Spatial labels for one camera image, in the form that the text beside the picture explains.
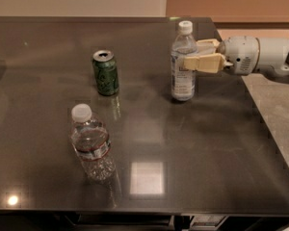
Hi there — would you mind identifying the clear red label water bottle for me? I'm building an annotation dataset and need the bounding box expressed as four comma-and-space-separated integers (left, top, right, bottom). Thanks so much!
69, 104, 116, 182

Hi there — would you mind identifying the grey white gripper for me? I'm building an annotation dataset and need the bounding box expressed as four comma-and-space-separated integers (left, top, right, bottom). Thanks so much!
183, 36, 259, 75

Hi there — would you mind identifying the white label under table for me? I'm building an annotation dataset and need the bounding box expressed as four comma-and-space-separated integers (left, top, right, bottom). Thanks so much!
191, 215, 226, 231

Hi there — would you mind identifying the blue label plastic bottle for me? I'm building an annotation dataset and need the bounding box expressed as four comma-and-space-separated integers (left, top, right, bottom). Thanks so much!
171, 20, 197, 101

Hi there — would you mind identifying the green soda can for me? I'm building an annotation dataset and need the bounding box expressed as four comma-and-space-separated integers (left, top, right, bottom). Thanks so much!
92, 50, 118, 96

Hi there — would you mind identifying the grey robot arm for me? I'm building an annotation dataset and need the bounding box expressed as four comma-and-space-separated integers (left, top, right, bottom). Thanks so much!
183, 36, 289, 78

